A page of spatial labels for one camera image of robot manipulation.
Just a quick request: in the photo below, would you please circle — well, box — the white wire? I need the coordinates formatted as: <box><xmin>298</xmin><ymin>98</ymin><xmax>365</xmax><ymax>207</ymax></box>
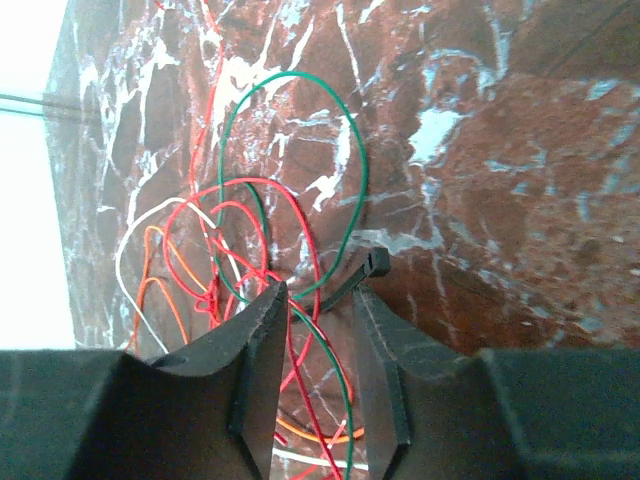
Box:
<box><xmin>114</xmin><ymin>197</ymin><xmax>371</xmax><ymax>472</ymax></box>

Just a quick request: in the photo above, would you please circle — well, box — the black zip tie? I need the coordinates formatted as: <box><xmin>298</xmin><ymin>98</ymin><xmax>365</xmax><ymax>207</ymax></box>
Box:
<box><xmin>320</xmin><ymin>247</ymin><xmax>391</xmax><ymax>312</ymax></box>

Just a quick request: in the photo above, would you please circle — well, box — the red wire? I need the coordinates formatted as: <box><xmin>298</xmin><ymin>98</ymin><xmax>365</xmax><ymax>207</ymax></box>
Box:
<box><xmin>154</xmin><ymin>0</ymin><xmax>346</xmax><ymax>480</ymax></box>

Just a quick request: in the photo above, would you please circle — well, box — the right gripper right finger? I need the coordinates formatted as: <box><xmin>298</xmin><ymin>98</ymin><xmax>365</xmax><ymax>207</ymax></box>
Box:
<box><xmin>353</xmin><ymin>287</ymin><xmax>639</xmax><ymax>479</ymax></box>

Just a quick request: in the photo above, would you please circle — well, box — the orange wire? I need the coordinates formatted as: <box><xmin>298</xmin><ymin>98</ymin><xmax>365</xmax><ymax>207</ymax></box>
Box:
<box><xmin>127</xmin><ymin>227</ymin><xmax>366</xmax><ymax>445</ymax></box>

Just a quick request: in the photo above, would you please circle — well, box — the green wire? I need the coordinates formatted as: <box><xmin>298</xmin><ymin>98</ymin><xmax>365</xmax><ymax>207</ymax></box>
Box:
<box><xmin>199</xmin><ymin>71</ymin><xmax>370</xmax><ymax>480</ymax></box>

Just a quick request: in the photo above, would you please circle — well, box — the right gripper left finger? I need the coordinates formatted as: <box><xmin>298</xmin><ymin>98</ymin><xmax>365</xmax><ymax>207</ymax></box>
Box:
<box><xmin>1</xmin><ymin>282</ymin><xmax>288</xmax><ymax>479</ymax></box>

